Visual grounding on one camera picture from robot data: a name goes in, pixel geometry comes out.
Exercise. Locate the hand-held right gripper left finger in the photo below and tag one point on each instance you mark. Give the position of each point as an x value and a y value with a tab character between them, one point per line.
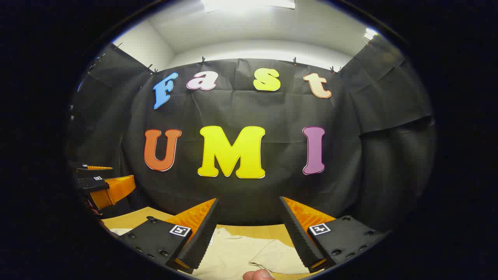
202	241

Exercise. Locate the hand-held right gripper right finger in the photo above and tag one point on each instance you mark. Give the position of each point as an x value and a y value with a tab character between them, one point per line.
299	241

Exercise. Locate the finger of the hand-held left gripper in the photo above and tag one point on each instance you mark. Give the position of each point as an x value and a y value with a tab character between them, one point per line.
116	188
95	168

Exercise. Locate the cream white garment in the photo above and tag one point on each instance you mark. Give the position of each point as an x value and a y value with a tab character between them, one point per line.
233	252

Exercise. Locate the black backdrop cloth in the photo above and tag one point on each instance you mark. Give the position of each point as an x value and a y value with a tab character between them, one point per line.
241	109

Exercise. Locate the ceiling light panel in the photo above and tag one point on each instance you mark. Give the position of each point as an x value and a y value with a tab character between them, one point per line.
370	33
249	4

